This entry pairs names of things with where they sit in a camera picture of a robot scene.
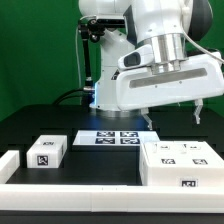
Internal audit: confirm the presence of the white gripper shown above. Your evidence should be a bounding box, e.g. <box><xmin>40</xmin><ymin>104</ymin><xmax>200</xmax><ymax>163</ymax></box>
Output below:
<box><xmin>116</xmin><ymin>54</ymin><xmax>224</xmax><ymax>130</ymax></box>

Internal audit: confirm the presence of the white cabinet box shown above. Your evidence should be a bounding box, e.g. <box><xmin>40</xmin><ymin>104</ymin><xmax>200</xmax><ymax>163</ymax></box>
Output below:
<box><xmin>139</xmin><ymin>141</ymin><xmax>224</xmax><ymax>187</ymax></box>

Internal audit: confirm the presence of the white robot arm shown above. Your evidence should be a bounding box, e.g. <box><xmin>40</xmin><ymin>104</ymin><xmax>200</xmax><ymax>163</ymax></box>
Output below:
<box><xmin>79</xmin><ymin>0</ymin><xmax>224</xmax><ymax>120</ymax></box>

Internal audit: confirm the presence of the white block with marker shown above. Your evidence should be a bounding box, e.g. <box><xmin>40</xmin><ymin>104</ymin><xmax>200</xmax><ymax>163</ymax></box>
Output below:
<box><xmin>26</xmin><ymin>135</ymin><xmax>67</xmax><ymax>168</ymax></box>

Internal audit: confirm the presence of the white left fence piece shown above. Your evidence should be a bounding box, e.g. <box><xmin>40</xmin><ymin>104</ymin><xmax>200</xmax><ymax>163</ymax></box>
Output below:
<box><xmin>0</xmin><ymin>150</ymin><xmax>20</xmax><ymax>184</ymax></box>

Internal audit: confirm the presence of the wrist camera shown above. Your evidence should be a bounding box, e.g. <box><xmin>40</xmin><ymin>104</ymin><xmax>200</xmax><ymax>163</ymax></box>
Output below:
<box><xmin>118</xmin><ymin>44</ymin><xmax>154</xmax><ymax>70</ymax></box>

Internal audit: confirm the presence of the white marker base plate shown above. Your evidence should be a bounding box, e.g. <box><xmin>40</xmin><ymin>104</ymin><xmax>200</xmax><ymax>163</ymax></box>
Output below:
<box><xmin>73</xmin><ymin>130</ymin><xmax>159</xmax><ymax>146</ymax></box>

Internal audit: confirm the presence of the black cable bundle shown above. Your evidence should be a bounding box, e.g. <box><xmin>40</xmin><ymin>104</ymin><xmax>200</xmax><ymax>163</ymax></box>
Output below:
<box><xmin>52</xmin><ymin>88</ymin><xmax>94</xmax><ymax>106</ymax></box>

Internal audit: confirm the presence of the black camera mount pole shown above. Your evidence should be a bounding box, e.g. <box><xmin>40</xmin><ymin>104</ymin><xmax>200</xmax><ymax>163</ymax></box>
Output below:
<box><xmin>78</xmin><ymin>15</ymin><xmax>125</xmax><ymax>92</ymax></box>

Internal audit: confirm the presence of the white front fence rail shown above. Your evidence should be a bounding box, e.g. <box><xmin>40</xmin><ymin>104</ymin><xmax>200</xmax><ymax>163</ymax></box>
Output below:
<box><xmin>0</xmin><ymin>184</ymin><xmax>224</xmax><ymax>214</ymax></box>

